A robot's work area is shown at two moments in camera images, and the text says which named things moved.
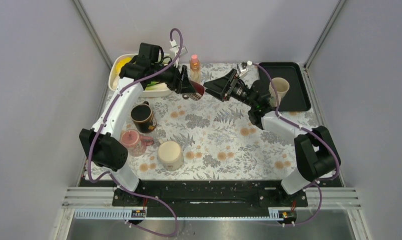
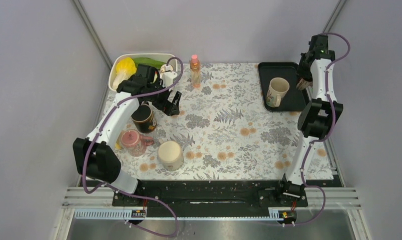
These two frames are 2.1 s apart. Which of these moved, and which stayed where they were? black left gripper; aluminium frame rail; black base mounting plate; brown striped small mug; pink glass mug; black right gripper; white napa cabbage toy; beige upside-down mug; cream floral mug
Moved: brown striped small mug; black right gripper; black left gripper
Stayed: aluminium frame rail; black base mounting plate; pink glass mug; white napa cabbage toy; cream floral mug; beige upside-down mug
